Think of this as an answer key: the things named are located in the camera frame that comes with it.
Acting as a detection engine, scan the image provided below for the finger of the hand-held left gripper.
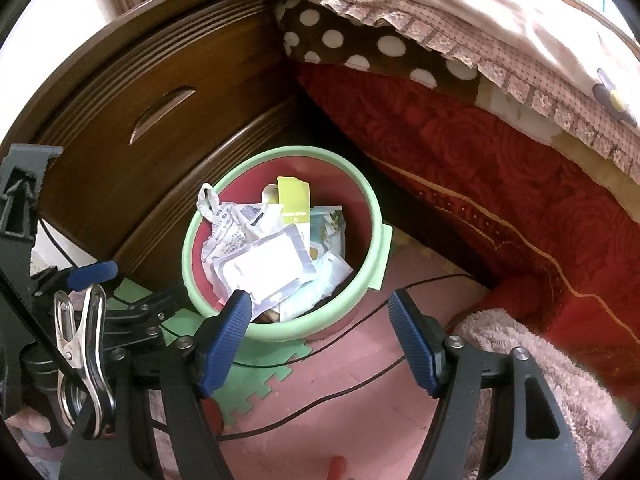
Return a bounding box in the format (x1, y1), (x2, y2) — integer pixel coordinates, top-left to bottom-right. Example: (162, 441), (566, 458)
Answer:
(32, 259), (120, 296)
(102, 289), (184, 362)

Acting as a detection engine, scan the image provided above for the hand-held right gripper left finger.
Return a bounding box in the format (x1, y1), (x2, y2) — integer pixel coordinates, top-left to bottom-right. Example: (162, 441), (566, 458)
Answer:
(59, 289), (253, 480)

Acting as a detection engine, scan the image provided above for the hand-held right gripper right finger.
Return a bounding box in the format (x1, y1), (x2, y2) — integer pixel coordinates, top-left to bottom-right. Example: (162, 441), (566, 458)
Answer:
(387, 290), (583, 480)

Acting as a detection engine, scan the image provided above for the white blister pack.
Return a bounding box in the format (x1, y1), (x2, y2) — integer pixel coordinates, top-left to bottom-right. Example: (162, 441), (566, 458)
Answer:
(220, 224), (321, 311)

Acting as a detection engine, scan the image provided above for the white wipes packet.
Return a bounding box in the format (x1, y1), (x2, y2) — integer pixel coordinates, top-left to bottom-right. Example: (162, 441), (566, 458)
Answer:
(280, 252), (353, 321)

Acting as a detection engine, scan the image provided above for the yellow-green card box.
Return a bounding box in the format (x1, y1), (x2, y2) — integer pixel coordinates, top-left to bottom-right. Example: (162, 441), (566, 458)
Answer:
(276, 176), (312, 226)

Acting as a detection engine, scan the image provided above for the red waste bin green rim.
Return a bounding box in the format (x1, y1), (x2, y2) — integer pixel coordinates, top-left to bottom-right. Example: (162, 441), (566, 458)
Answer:
(181, 146), (394, 346)

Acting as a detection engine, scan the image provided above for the person's left hand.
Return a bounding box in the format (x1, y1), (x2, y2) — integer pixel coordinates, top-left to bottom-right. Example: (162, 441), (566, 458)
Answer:
(7, 406), (54, 434)

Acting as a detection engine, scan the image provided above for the metal spring clip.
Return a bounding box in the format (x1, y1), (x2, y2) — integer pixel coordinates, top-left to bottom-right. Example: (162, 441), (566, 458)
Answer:
(52, 284), (117, 436)

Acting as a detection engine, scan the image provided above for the pink fluffy cloth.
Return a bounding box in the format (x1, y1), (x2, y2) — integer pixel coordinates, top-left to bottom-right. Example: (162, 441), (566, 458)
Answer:
(452, 308), (635, 480)

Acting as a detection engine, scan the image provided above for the green pink foam mat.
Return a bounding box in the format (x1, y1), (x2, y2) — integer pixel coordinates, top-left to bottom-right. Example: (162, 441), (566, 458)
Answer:
(107, 225), (496, 480)

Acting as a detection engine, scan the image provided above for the brown wooden nightstand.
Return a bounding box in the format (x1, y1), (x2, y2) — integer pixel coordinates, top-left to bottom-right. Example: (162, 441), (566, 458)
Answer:
(0, 0), (301, 301)

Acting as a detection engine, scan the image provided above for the cream bed sheet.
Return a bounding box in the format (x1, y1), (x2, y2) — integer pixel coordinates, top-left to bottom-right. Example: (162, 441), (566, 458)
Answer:
(480, 75), (640, 181)

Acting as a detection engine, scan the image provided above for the brown polka dot blanket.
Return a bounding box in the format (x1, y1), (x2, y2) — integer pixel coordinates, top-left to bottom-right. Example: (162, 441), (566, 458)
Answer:
(274, 0), (481, 88)

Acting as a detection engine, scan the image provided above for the pink checked quilt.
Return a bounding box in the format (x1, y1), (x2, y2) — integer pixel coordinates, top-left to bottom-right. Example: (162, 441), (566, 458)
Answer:
(280, 0), (640, 186)

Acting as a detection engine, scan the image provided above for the black cable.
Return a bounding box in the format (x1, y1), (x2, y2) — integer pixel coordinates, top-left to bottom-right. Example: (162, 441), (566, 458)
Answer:
(35, 217), (473, 368)
(0, 255), (408, 443)

